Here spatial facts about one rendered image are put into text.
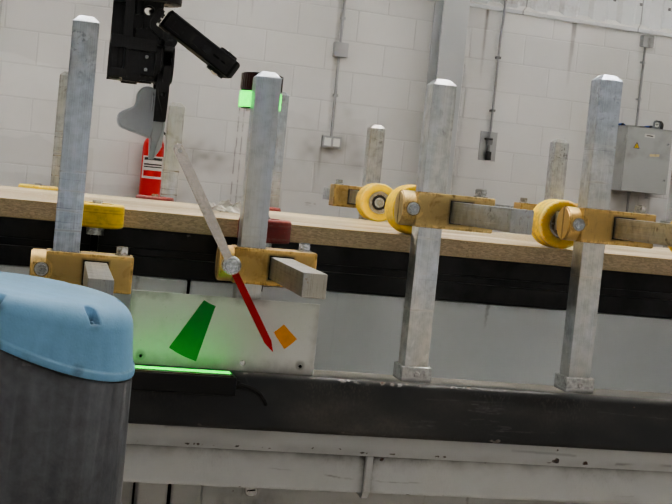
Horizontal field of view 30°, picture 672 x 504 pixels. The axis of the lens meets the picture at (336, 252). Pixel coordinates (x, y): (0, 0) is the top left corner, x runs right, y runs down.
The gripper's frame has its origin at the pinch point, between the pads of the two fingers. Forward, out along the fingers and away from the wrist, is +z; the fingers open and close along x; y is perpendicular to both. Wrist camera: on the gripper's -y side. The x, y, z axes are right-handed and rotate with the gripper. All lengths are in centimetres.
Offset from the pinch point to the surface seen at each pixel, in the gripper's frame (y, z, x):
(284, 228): -21.2, 9.4, -19.7
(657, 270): -86, 11, -27
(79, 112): 10.2, -4.0, -6.3
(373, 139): -57, -9, -115
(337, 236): -30.9, 10.2, -26.8
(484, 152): -299, -33, -746
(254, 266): -15.0, 14.4, -5.6
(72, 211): 10.0, 9.1, -6.3
